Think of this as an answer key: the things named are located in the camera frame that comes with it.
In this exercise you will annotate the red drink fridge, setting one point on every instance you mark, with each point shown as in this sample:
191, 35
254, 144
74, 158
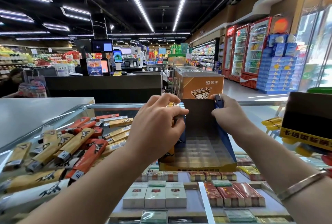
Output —
255, 53
229, 51
239, 53

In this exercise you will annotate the blue yellow lighter display box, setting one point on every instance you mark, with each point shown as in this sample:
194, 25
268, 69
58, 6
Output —
205, 148

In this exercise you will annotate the row of cigarette packs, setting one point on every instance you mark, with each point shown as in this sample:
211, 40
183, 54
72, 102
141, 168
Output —
171, 196

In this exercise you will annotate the person's right forearm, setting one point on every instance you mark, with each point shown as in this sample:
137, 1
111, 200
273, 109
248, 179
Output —
285, 172

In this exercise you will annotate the orange round sign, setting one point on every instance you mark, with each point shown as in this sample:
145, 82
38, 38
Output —
280, 25

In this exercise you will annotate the long ceiling light strip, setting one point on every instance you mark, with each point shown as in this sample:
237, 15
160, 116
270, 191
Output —
136, 1
183, 1

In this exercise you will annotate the glass entrance doors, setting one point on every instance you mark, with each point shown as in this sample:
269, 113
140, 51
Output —
316, 45

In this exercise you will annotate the small checkout screen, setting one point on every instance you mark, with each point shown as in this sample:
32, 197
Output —
118, 56

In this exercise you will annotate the row of yellow lighters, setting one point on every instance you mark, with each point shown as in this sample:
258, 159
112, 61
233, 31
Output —
171, 151

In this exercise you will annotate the brown cardboard carton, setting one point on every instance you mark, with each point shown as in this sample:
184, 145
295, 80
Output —
199, 84

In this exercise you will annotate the hanging plastic bags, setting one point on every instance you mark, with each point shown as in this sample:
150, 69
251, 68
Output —
32, 89

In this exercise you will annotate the red green container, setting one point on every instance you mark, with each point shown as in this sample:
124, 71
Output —
320, 90

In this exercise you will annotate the person's right hand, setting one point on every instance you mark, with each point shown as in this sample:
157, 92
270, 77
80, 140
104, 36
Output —
233, 117

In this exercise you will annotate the person's left hand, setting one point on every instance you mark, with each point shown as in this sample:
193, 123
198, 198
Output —
155, 130

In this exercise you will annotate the pile of yellow red lighters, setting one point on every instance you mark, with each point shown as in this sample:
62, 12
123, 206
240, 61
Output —
57, 154

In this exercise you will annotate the black checkout monitor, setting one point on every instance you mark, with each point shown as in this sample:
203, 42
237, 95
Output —
101, 46

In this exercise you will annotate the blue poster screen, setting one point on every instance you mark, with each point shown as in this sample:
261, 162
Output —
94, 67

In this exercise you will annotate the grocery rack with bottles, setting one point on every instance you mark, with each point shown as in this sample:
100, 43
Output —
10, 60

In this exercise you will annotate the stack of blue cartons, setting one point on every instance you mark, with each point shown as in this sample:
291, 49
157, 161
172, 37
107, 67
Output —
277, 66

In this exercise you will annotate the black checkout counter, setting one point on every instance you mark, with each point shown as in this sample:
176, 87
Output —
103, 89

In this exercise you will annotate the blue patterned lighter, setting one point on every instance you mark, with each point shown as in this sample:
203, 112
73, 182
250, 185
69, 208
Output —
219, 101

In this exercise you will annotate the pile of blue yellow lighters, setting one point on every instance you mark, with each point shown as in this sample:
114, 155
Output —
272, 124

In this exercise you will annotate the glass display case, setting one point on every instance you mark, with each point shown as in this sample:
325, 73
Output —
259, 103

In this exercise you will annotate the open refrigerated chiller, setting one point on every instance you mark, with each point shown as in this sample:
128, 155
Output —
204, 55

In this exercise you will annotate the black yellow display box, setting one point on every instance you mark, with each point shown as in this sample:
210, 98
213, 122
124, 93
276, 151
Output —
308, 117

